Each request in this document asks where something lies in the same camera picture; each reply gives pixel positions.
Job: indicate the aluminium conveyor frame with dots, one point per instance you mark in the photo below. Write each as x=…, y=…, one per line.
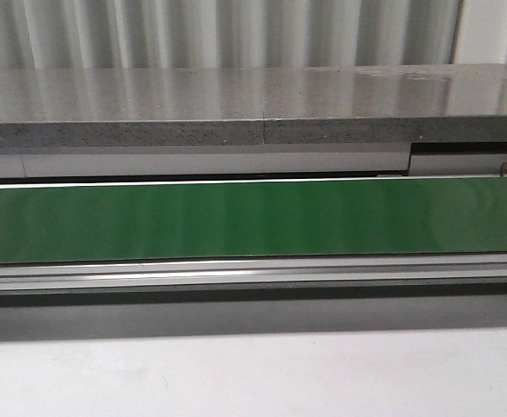
x=251, y=273

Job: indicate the green conveyor belt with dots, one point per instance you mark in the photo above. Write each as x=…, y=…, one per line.
x=47, y=223

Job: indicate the white pleated curtain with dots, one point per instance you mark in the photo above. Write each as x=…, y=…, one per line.
x=249, y=34

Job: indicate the grey stone counter ledge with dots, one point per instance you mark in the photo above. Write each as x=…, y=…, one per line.
x=337, y=121

